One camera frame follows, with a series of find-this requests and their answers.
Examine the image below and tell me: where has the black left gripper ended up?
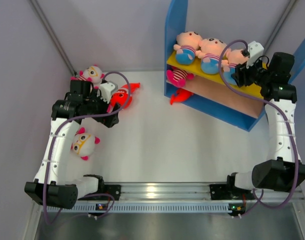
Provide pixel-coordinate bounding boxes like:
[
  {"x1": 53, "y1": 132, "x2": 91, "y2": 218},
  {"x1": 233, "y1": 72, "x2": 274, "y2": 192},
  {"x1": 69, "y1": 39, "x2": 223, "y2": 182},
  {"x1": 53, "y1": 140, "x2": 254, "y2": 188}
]
[{"x1": 83, "y1": 89, "x2": 120, "y2": 128}]

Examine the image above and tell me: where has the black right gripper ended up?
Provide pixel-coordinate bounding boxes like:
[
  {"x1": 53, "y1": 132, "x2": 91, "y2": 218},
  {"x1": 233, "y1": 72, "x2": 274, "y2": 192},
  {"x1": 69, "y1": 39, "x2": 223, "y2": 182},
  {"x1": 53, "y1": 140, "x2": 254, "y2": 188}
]
[{"x1": 231, "y1": 55, "x2": 272, "y2": 88}]

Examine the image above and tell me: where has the pink doll plush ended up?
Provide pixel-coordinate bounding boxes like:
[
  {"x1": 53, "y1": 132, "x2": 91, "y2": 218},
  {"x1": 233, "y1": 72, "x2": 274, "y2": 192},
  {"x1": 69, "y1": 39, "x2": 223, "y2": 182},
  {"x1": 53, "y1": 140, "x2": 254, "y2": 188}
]
[
  {"x1": 196, "y1": 38, "x2": 229, "y2": 75},
  {"x1": 221, "y1": 48, "x2": 249, "y2": 86},
  {"x1": 173, "y1": 31, "x2": 203, "y2": 65}
]

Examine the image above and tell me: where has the red shark plush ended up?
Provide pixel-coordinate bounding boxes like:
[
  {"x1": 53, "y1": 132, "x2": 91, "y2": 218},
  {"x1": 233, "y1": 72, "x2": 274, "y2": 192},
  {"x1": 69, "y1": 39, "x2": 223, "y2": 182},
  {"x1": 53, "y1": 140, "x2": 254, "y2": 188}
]
[
  {"x1": 110, "y1": 82, "x2": 141, "y2": 109},
  {"x1": 169, "y1": 88, "x2": 194, "y2": 105}
]

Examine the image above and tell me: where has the white pink plush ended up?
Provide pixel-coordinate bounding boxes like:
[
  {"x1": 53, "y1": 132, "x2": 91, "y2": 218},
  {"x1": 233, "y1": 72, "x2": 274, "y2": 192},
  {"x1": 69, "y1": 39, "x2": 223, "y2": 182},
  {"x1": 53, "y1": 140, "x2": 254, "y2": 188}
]
[
  {"x1": 70, "y1": 64, "x2": 104, "y2": 85},
  {"x1": 70, "y1": 127, "x2": 101, "y2": 161}
]

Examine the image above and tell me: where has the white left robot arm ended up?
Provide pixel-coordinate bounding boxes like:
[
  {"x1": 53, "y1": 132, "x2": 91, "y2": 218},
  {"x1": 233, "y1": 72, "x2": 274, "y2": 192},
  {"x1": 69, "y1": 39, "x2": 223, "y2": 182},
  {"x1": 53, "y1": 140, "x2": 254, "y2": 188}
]
[{"x1": 24, "y1": 80, "x2": 120, "y2": 209}]

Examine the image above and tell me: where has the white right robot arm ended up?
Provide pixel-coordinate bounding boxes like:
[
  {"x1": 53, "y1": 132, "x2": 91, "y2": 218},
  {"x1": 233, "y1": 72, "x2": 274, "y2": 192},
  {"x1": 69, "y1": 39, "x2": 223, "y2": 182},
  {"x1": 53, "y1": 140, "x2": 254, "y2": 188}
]
[{"x1": 225, "y1": 52, "x2": 305, "y2": 199}]

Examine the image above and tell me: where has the blue toy shelf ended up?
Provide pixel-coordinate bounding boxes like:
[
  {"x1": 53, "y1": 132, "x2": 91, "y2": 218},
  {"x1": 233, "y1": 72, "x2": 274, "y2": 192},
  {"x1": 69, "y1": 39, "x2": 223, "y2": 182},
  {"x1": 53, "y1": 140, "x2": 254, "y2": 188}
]
[{"x1": 163, "y1": 0, "x2": 305, "y2": 132}]

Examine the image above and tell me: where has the red shark plush on shelf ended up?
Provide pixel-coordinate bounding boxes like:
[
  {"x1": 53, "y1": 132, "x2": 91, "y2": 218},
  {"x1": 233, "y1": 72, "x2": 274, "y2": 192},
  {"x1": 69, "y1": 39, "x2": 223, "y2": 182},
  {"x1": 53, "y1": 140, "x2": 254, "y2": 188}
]
[{"x1": 169, "y1": 88, "x2": 194, "y2": 105}]

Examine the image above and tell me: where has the striped pink plush on shelf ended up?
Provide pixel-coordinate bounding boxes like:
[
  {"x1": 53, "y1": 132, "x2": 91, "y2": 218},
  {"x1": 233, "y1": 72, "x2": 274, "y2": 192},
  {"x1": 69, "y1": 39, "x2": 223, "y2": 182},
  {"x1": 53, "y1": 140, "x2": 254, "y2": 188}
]
[{"x1": 166, "y1": 68, "x2": 194, "y2": 88}]

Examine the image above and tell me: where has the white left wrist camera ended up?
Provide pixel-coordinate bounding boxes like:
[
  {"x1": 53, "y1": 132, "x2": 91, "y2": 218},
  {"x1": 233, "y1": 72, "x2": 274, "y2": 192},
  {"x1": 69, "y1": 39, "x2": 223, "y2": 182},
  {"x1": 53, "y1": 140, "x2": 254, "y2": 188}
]
[{"x1": 99, "y1": 81, "x2": 118, "y2": 103}]

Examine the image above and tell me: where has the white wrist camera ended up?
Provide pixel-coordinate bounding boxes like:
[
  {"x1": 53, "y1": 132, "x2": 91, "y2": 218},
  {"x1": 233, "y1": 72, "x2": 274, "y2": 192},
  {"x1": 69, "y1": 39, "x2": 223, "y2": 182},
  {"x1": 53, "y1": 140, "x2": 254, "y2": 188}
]
[
  {"x1": 99, "y1": 81, "x2": 118, "y2": 103},
  {"x1": 246, "y1": 41, "x2": 264, "y2": 68}
]

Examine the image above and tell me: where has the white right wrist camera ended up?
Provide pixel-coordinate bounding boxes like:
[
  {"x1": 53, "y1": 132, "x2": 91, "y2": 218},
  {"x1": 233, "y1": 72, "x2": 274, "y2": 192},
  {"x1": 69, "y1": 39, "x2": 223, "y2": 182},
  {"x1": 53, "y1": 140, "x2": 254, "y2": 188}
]
[{"x1": 246, "y1": 41, "x2": 264, "y2": 68}]

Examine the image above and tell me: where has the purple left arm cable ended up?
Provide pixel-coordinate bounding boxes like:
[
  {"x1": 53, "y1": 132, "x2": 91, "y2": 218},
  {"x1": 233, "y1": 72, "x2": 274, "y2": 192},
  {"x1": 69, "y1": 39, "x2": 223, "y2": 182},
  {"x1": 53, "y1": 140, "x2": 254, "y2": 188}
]
[{"x1": 42, "y1": 71, "x2": 131, "y2": 225}]

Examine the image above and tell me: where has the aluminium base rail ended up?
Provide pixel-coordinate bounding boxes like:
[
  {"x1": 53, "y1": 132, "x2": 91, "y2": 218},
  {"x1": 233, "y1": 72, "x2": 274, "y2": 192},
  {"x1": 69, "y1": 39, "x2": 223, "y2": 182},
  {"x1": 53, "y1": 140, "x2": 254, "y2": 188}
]
[{"x1": 31, "y1": 181, "x2": 305, "y2": 203}]

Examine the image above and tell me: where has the white slotted cable duct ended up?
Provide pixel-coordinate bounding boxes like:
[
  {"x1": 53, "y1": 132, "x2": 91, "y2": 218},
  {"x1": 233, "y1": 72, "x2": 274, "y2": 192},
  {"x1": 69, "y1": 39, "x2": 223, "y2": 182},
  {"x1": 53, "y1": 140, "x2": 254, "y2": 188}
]
[{"x1": 62, "y1": 202, "x2": 245, "y2": 213}]

